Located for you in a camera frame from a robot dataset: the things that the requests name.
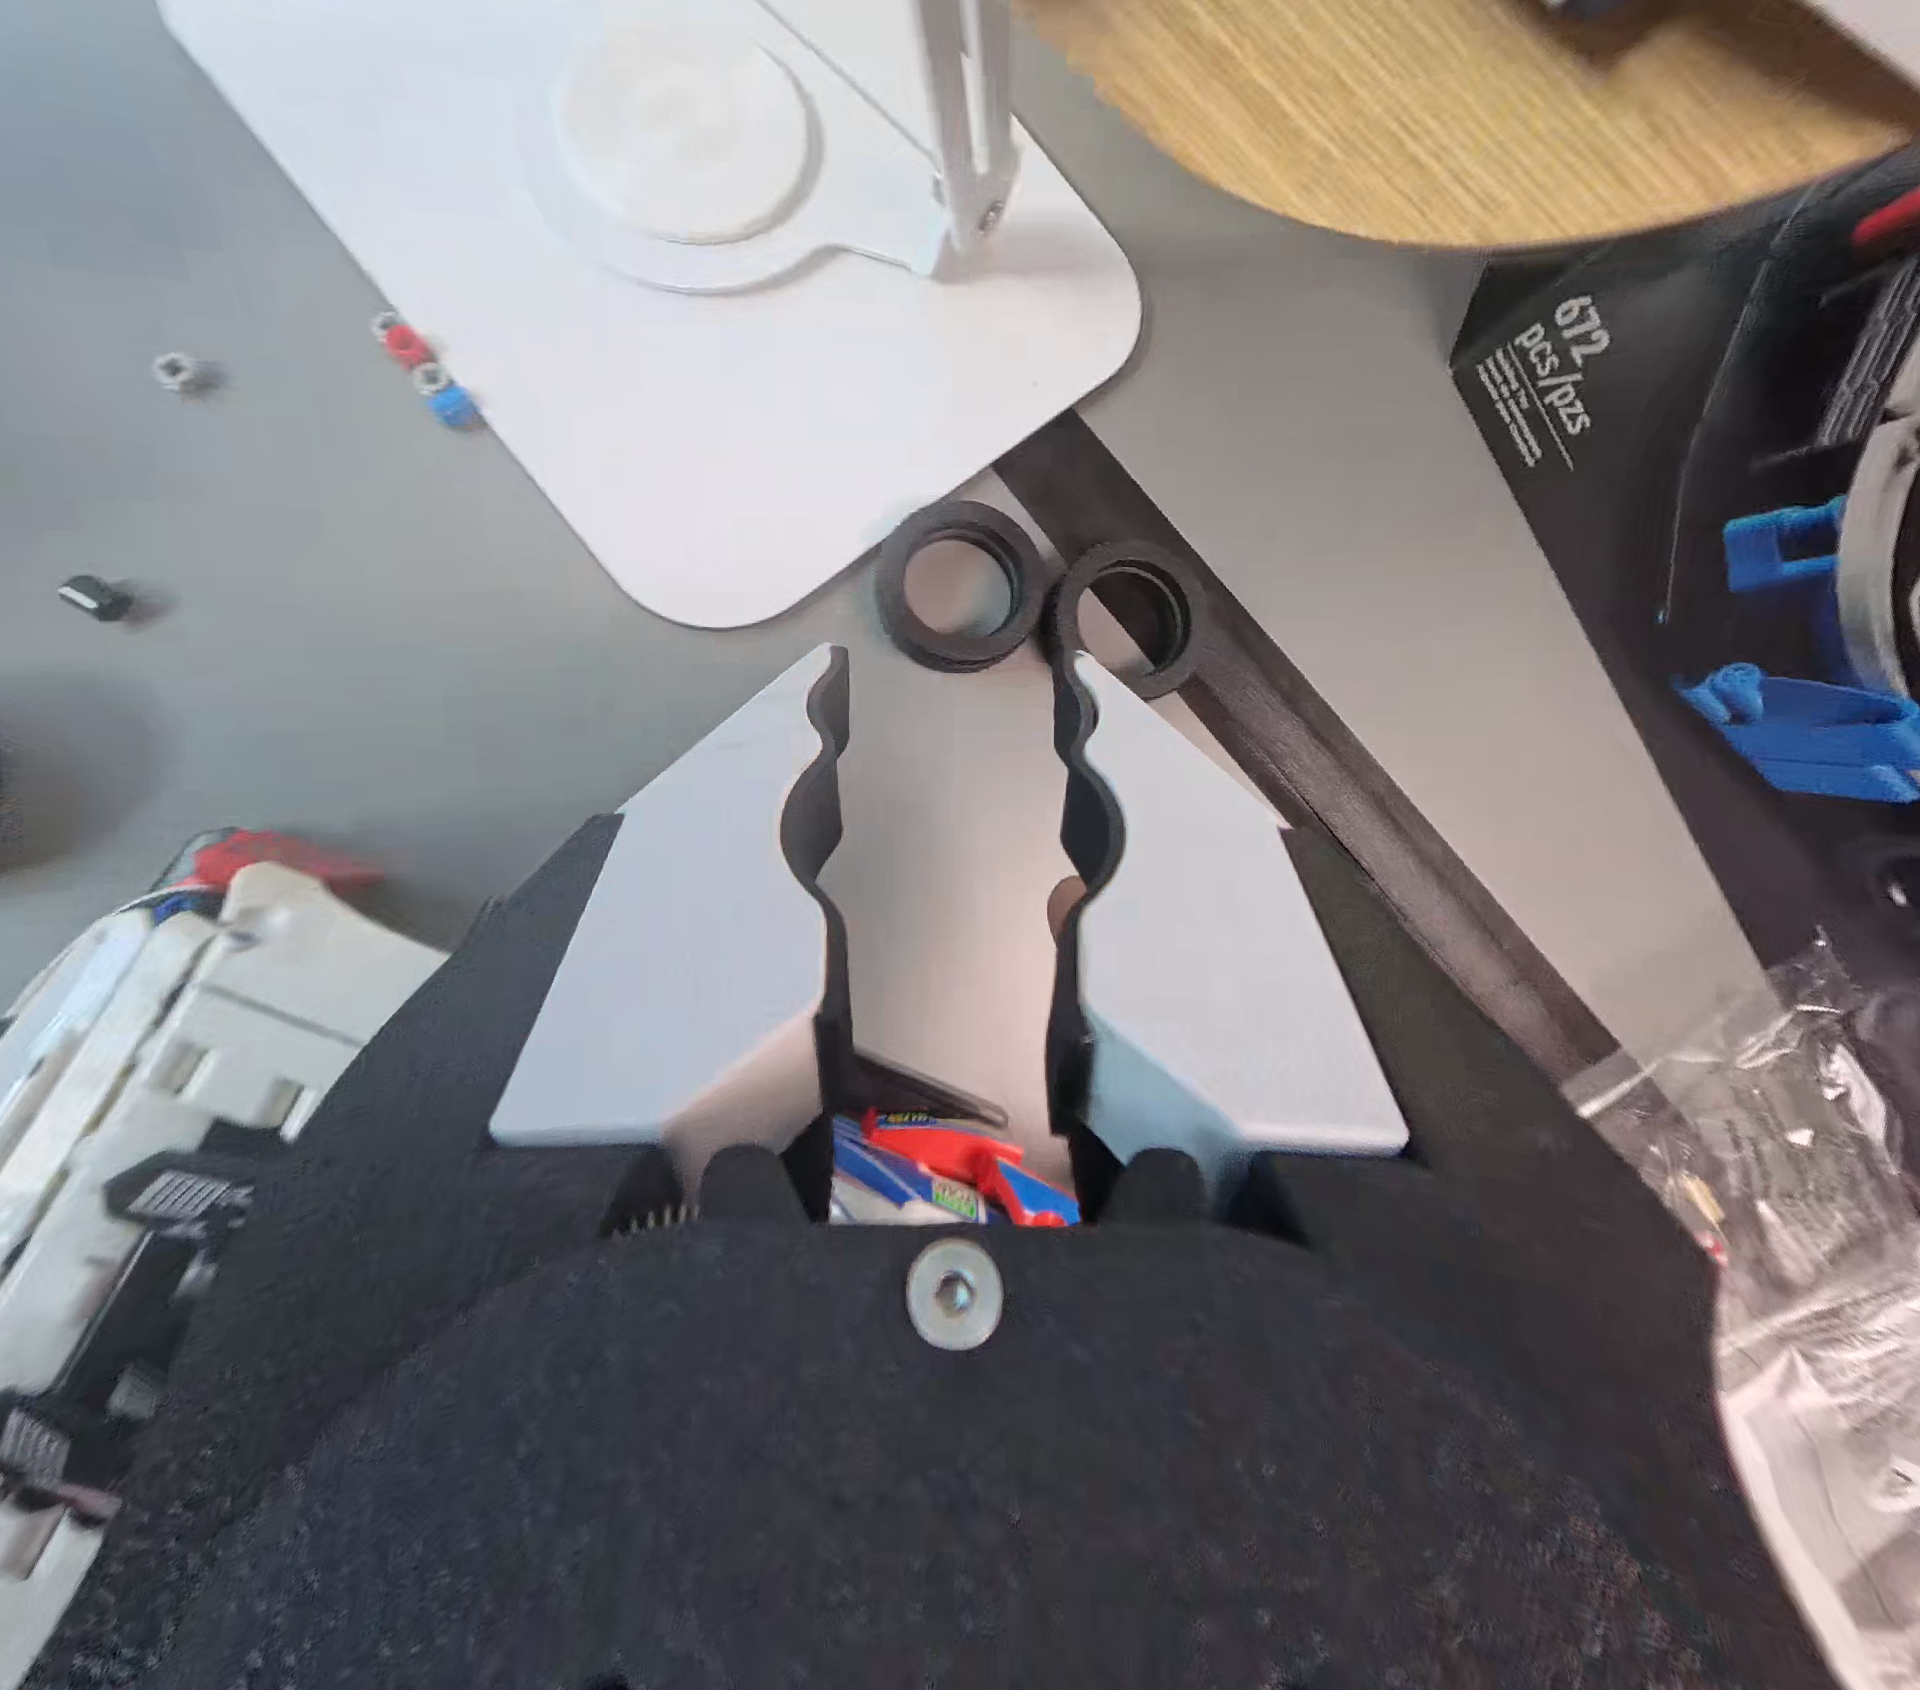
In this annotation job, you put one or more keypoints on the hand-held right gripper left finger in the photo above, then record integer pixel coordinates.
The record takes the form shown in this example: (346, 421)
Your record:
(658, 972)

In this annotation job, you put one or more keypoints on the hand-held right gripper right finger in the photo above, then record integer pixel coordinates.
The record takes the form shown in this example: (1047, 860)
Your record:
(1230, 972)

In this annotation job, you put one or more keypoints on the black rubber toy tyre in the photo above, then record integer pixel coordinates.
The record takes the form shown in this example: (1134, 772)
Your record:
(1123, 550)
(900, 594)

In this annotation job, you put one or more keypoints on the toy brick race car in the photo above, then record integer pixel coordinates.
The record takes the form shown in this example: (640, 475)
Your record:
(180, 1017)

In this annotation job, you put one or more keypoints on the clear plastic bag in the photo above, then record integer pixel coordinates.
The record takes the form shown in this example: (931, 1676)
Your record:
(1800, 1192)

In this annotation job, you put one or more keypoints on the black toy set box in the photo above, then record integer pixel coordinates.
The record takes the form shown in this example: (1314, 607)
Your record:
(1619, 492)

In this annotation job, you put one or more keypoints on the black small brick bush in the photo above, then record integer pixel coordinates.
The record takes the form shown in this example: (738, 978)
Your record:
(91, 594)

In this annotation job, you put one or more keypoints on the grey small brick bush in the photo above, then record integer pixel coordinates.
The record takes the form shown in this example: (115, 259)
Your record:
(182, 372)

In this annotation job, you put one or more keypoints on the white book stand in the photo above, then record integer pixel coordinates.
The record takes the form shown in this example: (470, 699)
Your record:
(377, 148)

